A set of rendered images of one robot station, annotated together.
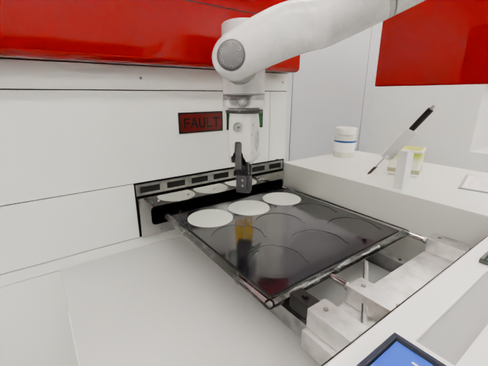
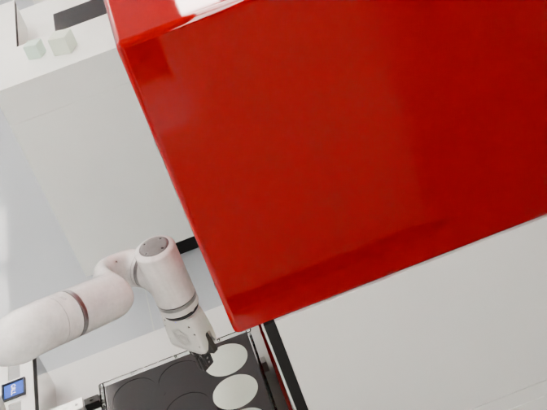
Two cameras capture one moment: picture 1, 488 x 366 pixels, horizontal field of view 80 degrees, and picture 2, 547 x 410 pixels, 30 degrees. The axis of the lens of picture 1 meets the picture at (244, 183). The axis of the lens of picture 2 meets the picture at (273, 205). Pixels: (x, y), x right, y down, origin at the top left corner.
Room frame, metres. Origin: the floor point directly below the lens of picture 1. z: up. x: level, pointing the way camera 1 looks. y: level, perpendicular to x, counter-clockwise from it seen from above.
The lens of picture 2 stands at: (1.72, -1.26, 2.40)
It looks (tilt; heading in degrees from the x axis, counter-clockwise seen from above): 34 degrees down; 123
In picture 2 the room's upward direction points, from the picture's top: 19 degrees counter-clockwise
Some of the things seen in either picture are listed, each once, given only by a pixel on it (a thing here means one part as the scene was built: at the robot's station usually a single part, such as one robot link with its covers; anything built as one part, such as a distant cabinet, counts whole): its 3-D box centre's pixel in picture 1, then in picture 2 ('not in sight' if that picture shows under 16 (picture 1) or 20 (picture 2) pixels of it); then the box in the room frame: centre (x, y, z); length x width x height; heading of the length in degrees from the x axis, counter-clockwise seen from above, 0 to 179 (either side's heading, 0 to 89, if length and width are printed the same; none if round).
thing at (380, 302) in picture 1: (378, 303); not in sight; (0.33, -0.18, 0.89); 0.08 x 0.03 x 0.03; 36
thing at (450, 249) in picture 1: (453, 250); not in sight; (0.47, -0.38, 0.89); 0.08 x 0.03 x 0.03; 36
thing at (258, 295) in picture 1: (205, 249); (174, 358); (0.47, 0.07, 0.90); 0.37 x 0.01 x 0.01; 36
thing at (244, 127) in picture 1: (243, 133); (187, 323); (0.61, 0.00, 1.09); 0.10 x 0.07 x 0.11; 167
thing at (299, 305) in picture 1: (304, 302); (93, 402); (0.33, -0.08, 0.90); 0.04 x 0.02 x 0.03; 36
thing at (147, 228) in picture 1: (221, 198); (278, 371); (0.74, 0.06, 0.89); 0.44 x 0.02 x 0.10; 126
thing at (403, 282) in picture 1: (404, 299); not in sight; (0.37, -0.24, 0.87); 0.36 x 0.08 x 0.03; 126
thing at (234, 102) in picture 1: (243, 102); (177, 301); (0.61, 0.00, 1.15); 0.09 x 0.08 x 0.03; 167
